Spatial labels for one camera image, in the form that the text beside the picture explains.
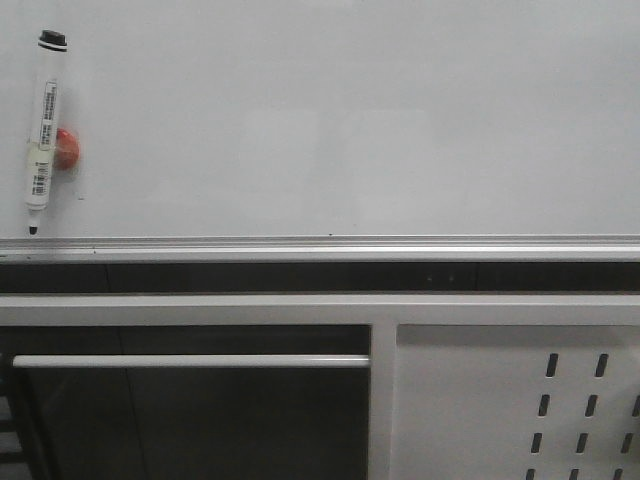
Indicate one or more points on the red round magnet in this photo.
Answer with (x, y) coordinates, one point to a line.
(67, 152)

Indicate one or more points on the white black-tip whiteboard marker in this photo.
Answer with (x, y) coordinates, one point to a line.
(41, 148)

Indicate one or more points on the white metal whiteboard stand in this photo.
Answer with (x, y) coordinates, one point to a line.
(384, 313)

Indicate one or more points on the white perforated pegboard panel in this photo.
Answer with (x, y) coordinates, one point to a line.
(516, 402)

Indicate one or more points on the white horizontal rail bar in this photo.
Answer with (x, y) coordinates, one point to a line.
(190, 361)

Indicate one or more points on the white whiteboard with aluminium frame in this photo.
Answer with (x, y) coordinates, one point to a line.
(325, 130)

